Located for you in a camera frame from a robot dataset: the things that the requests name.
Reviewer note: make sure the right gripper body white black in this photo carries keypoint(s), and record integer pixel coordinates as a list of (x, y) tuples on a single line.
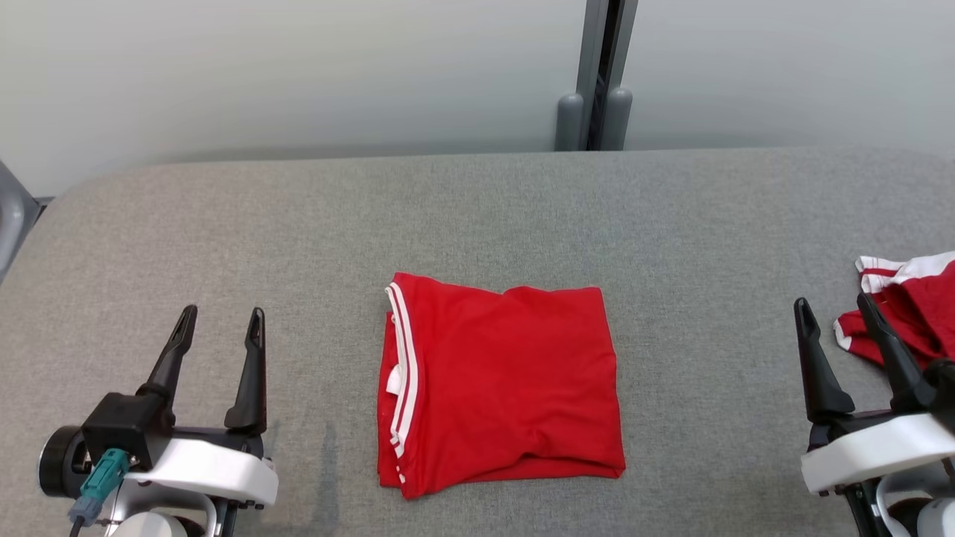
[(873, 451)]

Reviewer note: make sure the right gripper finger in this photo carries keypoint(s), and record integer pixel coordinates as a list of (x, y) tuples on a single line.
[(895, 358), (819, 380)]

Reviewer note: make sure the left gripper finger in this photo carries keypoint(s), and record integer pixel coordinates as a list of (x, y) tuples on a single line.
[(252, 388), (173, 365)]

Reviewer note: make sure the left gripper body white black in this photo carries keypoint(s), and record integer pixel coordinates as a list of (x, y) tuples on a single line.
[(216, 470)]

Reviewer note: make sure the red shorts with white stripes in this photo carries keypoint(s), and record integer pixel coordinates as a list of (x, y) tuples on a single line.
[(921, 306)]

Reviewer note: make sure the red t-shirt with white trim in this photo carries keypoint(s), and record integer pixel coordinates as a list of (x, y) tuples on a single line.
[(507, 380)]

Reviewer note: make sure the grey curved plastic object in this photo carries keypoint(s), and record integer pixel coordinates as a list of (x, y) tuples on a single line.
[(13, 216)]

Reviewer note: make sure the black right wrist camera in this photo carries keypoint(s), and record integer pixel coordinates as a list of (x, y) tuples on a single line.
[(944, 395)]

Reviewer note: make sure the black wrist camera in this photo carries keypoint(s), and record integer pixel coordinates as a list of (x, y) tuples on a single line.
[(119, 425), (944, 395)]

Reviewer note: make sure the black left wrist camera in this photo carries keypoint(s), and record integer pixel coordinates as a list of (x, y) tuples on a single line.
[(119, 425)]

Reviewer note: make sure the grey rounded post foot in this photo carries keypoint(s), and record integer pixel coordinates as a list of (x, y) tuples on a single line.
[(618, 119), (570, 123)]

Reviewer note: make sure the grey partition post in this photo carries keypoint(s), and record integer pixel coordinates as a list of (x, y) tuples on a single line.
[(604, 45)]

